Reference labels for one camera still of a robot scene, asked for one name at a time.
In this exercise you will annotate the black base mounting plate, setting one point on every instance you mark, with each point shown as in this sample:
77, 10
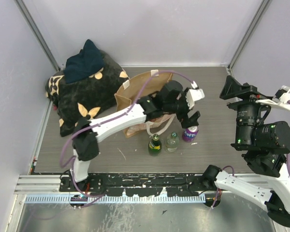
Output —
145, 184

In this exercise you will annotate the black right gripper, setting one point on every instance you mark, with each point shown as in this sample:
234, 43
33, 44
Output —
246, 93

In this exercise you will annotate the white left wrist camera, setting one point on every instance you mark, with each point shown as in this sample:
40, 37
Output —
194, 94

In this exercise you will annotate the purple Fanta can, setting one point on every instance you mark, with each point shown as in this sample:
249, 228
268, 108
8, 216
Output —
190, 133

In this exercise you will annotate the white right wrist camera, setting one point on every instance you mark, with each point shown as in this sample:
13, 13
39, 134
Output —
281, 100

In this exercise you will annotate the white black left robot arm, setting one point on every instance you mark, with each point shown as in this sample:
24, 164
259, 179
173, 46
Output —
172, 99

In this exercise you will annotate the grey slotted cable duct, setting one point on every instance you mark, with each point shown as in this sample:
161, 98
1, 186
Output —
76, 199

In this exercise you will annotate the green Perrier bottle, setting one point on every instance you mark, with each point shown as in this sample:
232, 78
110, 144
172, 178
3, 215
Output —
155, 145

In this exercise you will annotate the aluminium frame rail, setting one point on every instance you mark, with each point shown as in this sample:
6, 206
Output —
40, 184

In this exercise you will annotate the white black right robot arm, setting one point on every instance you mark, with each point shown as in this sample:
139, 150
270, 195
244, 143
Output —
265, 148

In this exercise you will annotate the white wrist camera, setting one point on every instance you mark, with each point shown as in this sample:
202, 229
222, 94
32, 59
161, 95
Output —
194, 94
281, 100

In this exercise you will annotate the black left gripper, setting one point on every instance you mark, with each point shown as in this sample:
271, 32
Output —
186, 122

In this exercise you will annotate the dark blue cloth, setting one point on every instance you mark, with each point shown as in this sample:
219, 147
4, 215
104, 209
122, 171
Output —
84, 64

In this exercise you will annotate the clear glass Chang bottle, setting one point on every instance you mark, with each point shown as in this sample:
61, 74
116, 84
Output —
172, 142

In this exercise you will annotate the black floral cushion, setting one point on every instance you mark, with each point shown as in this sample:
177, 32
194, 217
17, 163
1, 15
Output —
85, 98

